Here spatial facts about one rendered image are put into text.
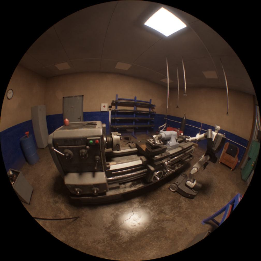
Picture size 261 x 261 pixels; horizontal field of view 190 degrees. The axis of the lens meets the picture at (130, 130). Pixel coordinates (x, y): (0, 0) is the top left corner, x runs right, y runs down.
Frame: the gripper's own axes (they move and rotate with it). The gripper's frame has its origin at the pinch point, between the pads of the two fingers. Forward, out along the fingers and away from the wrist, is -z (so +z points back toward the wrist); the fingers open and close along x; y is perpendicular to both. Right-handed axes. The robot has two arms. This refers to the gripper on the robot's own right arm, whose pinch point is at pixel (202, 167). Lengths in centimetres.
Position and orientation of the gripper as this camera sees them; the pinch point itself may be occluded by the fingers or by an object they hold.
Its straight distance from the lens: 201.7
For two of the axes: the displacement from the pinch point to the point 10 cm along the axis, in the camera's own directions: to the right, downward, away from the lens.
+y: -9.9, -1.2, 0.8
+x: 1.3, -4.9, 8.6
